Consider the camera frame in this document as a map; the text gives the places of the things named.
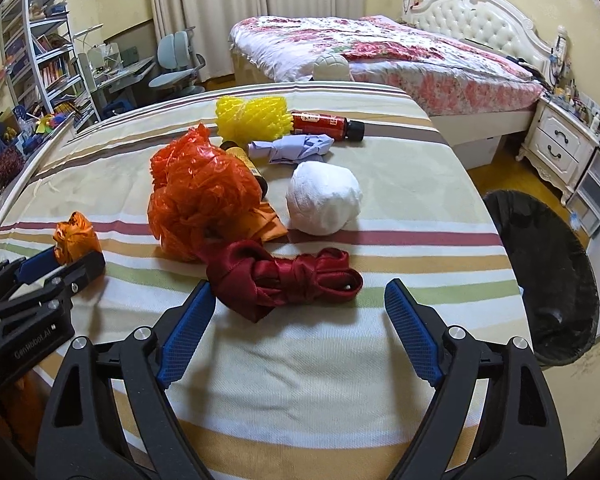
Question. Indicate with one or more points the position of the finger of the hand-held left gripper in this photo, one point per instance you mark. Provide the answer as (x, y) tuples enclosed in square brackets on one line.
[(87, 267), (37, 264)]

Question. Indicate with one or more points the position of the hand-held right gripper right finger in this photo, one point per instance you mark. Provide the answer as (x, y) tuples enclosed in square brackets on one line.
[(410, 325)]

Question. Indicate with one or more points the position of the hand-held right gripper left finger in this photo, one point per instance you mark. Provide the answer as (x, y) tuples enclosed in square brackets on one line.
[(190, 330)]

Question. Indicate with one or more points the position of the small orange plastic bag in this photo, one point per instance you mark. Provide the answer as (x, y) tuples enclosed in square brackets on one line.
[(75, 237)]

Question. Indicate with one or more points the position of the dark red satin ribbon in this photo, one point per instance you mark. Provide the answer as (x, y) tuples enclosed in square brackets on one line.
[(260, 280)]

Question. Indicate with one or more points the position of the black trash bin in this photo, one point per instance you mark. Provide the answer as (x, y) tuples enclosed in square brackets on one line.
[(545, 280)]

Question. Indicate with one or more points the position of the white paper ball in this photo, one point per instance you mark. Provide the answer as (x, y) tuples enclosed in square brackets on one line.
[(322, 200)]

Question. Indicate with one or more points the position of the yellow bottle with black cap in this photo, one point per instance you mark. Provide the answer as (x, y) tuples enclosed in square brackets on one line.
[(247, 162)]

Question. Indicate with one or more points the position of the lavender paper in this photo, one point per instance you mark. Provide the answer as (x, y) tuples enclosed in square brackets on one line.
[(290, 149)]

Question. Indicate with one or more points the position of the dark patterned cloth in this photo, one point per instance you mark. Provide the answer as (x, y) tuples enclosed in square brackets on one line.
[(5, 165)]

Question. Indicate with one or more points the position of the white box under bed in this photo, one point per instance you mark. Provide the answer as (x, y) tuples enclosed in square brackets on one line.
[(480, 152)]

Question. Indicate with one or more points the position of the blue white crumpled wrapper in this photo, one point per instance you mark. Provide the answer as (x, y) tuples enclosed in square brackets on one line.
[(578, 221)]

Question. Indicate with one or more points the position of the grey study desk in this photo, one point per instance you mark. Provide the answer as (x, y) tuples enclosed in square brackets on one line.
[(125, 72)]

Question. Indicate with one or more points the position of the white bookshelf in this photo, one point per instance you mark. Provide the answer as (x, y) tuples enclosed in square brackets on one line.
[(50, 60)]

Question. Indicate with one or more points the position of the red bottle with black cap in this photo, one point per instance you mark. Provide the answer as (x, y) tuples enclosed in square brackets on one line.
[(320, 124)]

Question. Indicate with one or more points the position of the yellow foam fruit net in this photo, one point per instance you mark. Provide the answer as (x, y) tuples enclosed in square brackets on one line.
[(250, 117)]

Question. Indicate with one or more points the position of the clear plastic drawer unit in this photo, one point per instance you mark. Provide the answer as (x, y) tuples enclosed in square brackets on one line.
[(597, 185)]

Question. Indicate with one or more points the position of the white nightstand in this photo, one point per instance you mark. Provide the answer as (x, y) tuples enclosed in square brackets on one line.
[(555, 140)]

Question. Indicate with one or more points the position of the pale blue desk chair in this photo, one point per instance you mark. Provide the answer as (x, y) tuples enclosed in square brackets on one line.
[(175, 47)]

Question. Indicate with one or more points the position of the white round bedpost ornament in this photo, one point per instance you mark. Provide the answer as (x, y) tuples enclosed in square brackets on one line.
[(330, 67)]

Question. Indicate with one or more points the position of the bed with floral cover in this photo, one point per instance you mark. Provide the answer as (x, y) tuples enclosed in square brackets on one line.
[(380, 55)]

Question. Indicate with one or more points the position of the group of small bottles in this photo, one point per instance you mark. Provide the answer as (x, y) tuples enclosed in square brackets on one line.
[(575, 97)]

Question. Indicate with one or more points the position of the white tufted headboard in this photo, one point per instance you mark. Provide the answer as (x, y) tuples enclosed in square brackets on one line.
[(475, 15)]

